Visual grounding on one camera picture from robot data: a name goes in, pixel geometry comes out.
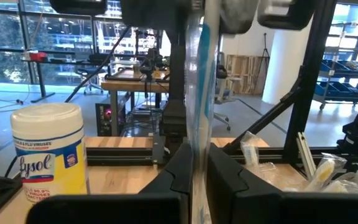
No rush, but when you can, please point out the black aluminium table frame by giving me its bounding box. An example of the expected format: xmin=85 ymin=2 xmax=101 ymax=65
xmin=0 ymin=0 xmax=358 ymax=224

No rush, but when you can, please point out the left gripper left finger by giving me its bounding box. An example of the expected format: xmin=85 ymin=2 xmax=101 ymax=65
xmin=25 ymin=142 xmax=195 ymax=224

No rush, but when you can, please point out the white office chair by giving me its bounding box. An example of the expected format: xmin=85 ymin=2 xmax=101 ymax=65
xmin=213 ymin=63 xmax=242 ymax=131

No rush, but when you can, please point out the blue office chair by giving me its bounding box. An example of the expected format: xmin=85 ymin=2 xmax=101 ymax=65
xmin=75 ymin=67 xmax=105 ymax=95

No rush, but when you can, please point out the white round pillar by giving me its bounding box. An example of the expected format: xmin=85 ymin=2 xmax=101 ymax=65
xmin=261 ymin=27 xmax=311 ymax=106

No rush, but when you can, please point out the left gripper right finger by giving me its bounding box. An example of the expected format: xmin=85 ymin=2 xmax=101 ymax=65
xmin=206 ymin=142 xmax=358 ymax=224

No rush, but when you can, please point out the yellow disinfectant wipes canister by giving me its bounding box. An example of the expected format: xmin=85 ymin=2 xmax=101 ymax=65
xmin=10 ymin=102 xmax=88 ymax=203

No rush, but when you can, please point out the black side table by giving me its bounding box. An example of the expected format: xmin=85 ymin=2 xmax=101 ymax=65
xmin=22 ymin=57 xmax=96 ymax=104

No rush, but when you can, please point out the black tripod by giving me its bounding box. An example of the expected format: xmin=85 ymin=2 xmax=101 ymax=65
xmin=253 ymin=32 xmax=272 ymax=96

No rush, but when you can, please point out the red box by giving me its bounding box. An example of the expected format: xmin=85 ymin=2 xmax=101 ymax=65
xmin=29 ymin=51 xmax=48 ymax=62

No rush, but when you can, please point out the wooden pallet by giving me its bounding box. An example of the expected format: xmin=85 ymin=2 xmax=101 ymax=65
xmin=225 ymin=54 xmax=269 ymax=96

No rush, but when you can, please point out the silver metal bracket bar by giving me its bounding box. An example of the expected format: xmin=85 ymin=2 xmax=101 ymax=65
xmin=296 ymin=131 xmax=317 ymax=181

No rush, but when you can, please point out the black computer tower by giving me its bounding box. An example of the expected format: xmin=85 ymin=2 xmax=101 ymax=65
xmin=94 ymin=102 xmax=127 ymax=138

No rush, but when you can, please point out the wooden desk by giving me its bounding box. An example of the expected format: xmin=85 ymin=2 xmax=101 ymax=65
xmin=100 ymin=67 xmax=171 ymax=138

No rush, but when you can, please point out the cart with blue bins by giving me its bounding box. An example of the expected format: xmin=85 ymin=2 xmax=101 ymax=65
xmin=314 ymin=46 xmax=358 ymax=110

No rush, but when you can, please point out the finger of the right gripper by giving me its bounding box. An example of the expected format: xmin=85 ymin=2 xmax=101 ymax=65
xmin=48 ymin=0 xmax=199 ymax=34
xmin=220 ymin=0 xmax=317 ymax=35

